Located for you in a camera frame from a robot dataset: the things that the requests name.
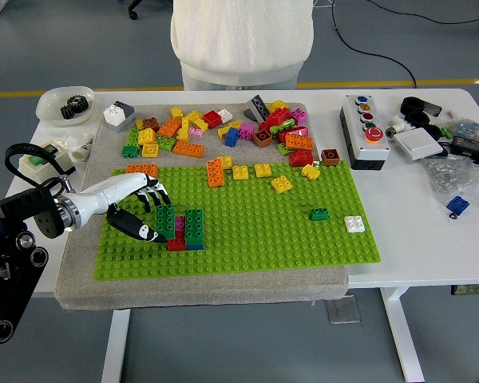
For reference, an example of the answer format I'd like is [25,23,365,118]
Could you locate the white push-button control box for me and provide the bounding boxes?
[338,94,391,172]

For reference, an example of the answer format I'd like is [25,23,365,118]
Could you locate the white and grey block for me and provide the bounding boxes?
[102,100,137,133]

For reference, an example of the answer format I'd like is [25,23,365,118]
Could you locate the orange long toy brick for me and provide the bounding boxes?
[283,133,315,152]
[172,140,205,159]
[125,163,160,177]
[205,156,225,188]

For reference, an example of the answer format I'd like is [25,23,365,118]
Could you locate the white switch box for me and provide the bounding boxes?
[18,139,77,184]

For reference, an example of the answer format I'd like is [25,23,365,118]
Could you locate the table height control panel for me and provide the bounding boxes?
[450,282,479,296]

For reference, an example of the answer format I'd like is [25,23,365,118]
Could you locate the dark clear plastic case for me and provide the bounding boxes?
[421,99,443,117]

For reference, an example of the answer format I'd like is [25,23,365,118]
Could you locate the white table leg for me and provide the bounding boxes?
[378,286,426,383]
[101,309,132,383]

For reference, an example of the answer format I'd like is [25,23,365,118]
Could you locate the grey-brown felt mat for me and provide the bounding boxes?
[54,102,350,312]

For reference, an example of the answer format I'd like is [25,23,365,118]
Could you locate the red curved toy brick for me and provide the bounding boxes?
[277,125,309,143]

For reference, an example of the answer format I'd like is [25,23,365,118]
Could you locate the white pipe fitting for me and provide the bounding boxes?
[385,115,414,139]

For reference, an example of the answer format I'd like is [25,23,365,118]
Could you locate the clear bag of parts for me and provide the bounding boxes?
[446,117,479,140]

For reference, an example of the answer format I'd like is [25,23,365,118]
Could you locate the person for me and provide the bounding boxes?
[170,0,315,92]

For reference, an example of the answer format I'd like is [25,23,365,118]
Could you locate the white square toy brick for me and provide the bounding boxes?
[342,215,366,234]

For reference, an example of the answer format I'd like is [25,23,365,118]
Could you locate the clear bag of screws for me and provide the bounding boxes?
[422,155,479,208]

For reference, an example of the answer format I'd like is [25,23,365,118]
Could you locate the white plastic tray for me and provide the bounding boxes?
[35,85,95,128]

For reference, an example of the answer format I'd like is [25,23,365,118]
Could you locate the black power adapter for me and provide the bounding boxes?
[449,135,479,160]

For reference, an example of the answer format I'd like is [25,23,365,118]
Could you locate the white wall switch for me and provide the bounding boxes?
[394,128,445,161]

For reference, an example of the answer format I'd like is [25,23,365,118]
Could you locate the black floor cable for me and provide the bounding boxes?
[330,0,418,89]
[365,0,479,24]

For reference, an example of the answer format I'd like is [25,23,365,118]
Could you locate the grey sloped toy brick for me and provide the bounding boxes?
[242,94,271,121]

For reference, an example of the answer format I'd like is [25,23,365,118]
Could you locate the dark green long toy brick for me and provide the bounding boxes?
[184,208,204,245]
[155,205,176,240]

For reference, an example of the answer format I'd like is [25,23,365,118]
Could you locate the lime green studded baseplate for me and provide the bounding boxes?
[93,160,382,282]

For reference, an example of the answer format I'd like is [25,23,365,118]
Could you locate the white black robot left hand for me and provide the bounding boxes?
[75,172,171,245]

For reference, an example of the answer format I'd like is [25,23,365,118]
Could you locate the red square toy brick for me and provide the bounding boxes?
[166,230,187,251]
[202,110,224,129]

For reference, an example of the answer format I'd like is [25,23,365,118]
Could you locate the grey floor plate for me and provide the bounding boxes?
[325,297,362,325]

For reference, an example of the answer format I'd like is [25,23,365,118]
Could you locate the black office chair base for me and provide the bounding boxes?
[126,0,173,20]

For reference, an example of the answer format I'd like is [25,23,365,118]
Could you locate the brown square toy brick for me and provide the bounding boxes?
[252,129,273,148]
[321,148,341,167]

